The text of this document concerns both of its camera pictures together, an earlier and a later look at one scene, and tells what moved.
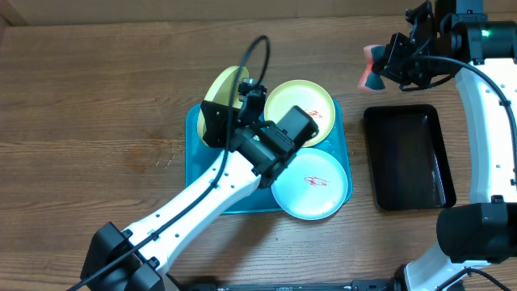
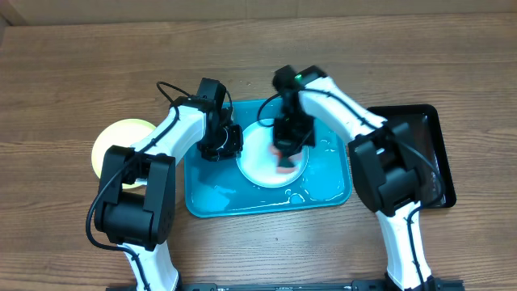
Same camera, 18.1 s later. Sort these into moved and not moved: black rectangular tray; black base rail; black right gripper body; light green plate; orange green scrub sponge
Moved: light green plate; orange green scrub sponge; black right gripper body
Not moved: black base rail; black rectangular tray
